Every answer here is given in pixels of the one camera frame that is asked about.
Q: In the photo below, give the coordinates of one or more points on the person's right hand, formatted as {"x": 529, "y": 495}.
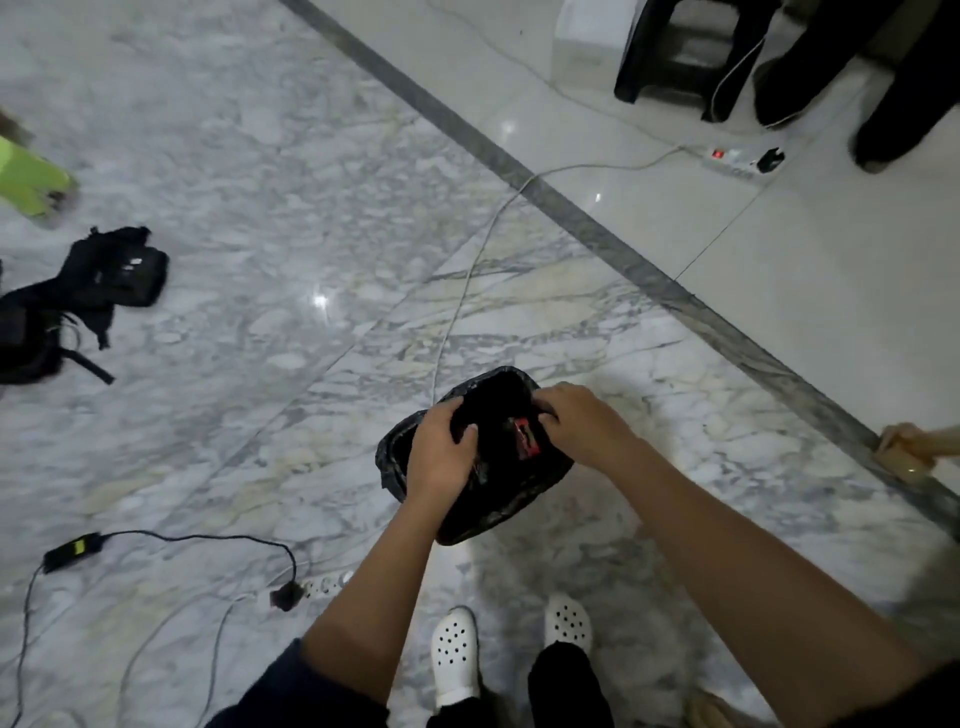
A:
{"x": 585, "y": 427}

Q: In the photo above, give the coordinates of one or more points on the person's left hand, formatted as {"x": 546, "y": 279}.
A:
{"x": 435, "y": 461}

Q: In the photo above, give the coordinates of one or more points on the black trash bag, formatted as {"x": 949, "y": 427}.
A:
{"x": 480, "y": 510}

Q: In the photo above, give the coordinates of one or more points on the person's left forearm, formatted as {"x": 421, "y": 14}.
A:
{"x": 375, "y": 600}

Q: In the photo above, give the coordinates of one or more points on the black shoulder bag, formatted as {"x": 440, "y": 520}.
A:
{"x": 112, "y": 270}

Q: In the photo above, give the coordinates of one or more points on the person's right forearm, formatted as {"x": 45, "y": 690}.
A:
{"x": 750, "y": 585}

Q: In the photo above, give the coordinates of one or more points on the person's white right clog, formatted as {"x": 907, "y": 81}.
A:
{"x": 568, "y": 622}

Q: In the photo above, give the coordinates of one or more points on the person's white clog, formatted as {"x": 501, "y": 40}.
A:
{"x": 454, "y": 656}
{"x": 568, "y": 622}

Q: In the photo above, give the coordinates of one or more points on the person's white left clog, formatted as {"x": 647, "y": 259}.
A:
{"x": 454, "y": 656}

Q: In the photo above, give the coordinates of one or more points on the person's black trousers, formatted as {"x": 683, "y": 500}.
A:
{"x": 566, "y": 690}

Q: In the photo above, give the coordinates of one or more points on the person's navy shirt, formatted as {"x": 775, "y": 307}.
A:
{"x": 300, "y": 697}

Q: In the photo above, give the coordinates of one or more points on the black plug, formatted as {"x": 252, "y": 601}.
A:
{"x": 770, "y": 160}
{"x": 287, "y": 596}

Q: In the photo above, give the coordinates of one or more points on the black power adapter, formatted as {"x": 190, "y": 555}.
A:
{"x": 71, "y": 551}

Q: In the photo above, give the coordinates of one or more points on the black plastic stool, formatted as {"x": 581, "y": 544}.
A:
{"x": 645, "y": 52}

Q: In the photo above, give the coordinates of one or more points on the white power strip red switch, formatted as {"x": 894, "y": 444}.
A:
{"x": 731, "y": 159}

